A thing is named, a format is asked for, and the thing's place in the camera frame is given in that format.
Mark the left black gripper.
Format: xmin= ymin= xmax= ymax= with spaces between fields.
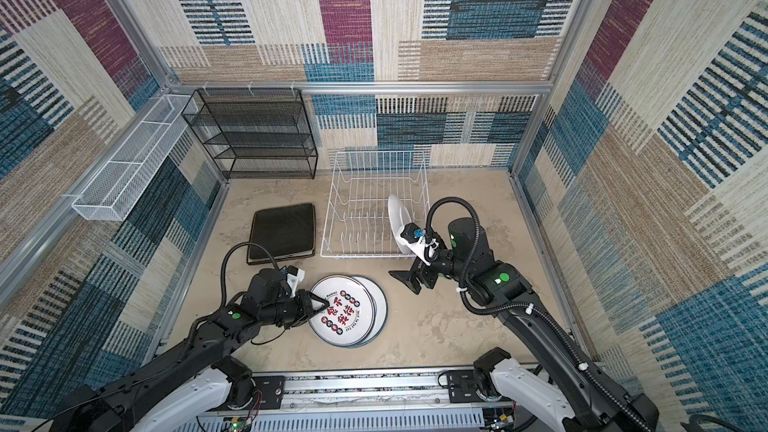
xmin=260 ymin=288 xmax=330 ymax=327

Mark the white round plate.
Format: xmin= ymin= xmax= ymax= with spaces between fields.
xmin=309 ymin=275 xmax=376 ymax=348
xmin=387 ymin=194 xmax=420 ymax=256
xmin=354 ymin=276 xmax=389 ymax=348

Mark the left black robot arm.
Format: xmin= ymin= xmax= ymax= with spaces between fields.
xmin=51 ymin=266 xmax=329 ymax=431

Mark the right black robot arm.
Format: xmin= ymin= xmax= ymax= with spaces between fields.
xmin=391 ymin=217 xmax=659 ymax=431

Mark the black mesh shelf unit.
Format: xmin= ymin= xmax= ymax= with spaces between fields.
xmin=181 ymin=88 xmax=318 ymax=180

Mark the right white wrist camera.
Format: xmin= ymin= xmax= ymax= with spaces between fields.
xmin=395 ymin=222 xmax=438 ymax=266

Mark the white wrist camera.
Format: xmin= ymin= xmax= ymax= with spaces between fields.
xmin=395 ymin=222 xmax=438 ymax=266
xmin=283 ymin=265 xmax=306 ymax=298

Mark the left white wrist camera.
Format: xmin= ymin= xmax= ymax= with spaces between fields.
xmin=283 ymin=265 xmax=306 ymax=298

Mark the white wire dish rack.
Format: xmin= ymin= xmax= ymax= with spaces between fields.
xmin=320 ymin=150 xmax=430 ymax=259

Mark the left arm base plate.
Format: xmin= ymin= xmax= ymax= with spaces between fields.
xmin=244 ymin=375 xmax=286 ymax=413

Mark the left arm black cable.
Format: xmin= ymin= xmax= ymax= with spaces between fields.
xmin=219 ymin=242 xmax=287 ymax=347

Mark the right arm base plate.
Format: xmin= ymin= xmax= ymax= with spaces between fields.
xmin=438 ymin=369 xmax=501 ymax=404

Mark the aluminium front rail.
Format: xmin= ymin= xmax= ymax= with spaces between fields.
xmin=101 ymin=361 xmax=625 ymax=432

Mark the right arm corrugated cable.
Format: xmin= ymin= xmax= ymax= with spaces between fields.
xmin=423 ymin=196 xmax=655 ymax=432

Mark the white wire wall basket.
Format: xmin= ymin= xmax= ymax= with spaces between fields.
xmin=72 ymin=94 xmax=189 ymax=222

